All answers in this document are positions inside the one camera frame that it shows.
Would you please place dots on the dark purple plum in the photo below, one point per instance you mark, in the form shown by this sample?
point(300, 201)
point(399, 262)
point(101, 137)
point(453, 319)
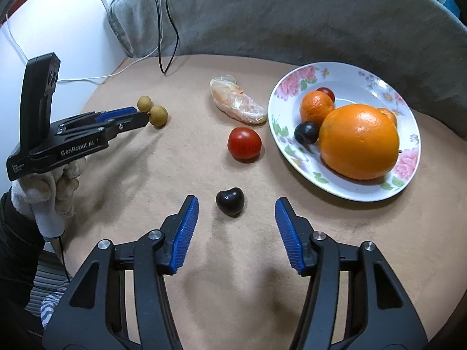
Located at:
point(306, 131)
point(230, 200)

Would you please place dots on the small red tomato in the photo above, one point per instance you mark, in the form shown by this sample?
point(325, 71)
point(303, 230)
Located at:
point(326, 93)

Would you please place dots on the floral white plate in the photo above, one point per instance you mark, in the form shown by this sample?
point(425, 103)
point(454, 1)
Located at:
point(350, 87)

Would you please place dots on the large red tomato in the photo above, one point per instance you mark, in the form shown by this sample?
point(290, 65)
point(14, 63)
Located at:
point(244, 143)

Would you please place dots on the white cabinet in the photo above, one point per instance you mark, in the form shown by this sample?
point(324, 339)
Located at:
point(73, 25)

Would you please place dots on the bread roll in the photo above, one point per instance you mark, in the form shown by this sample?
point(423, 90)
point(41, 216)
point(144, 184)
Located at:
point(237, 104)

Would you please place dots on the grey blanket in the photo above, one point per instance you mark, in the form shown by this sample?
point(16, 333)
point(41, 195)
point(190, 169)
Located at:
point(273, 18)

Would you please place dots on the brown longan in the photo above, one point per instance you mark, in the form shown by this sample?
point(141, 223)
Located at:
point(158, 116)
point(144, 103)

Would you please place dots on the person's left forearm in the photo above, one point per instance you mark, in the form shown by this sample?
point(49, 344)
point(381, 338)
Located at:
point(18, 248)

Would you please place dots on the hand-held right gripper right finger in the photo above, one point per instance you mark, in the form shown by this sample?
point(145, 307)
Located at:
point(288, 233)

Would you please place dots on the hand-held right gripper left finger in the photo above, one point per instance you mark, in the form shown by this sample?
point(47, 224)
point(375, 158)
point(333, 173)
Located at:
point(186, 233)

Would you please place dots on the striped clothing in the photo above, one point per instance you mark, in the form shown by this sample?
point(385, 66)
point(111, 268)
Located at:
point(43, 288)

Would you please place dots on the large orange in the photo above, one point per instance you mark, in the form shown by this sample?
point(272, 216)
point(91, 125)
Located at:
point(359, 142)

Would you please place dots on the small mandarin orange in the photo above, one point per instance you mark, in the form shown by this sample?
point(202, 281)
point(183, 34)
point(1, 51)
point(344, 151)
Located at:
point(315, 107)
point(389, 116)

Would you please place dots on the person's left hand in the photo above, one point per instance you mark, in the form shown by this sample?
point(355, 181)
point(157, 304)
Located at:
point(47, 193)

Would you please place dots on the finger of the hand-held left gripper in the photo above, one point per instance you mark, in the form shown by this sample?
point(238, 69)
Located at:
point(127, 124)
point(116, 113)

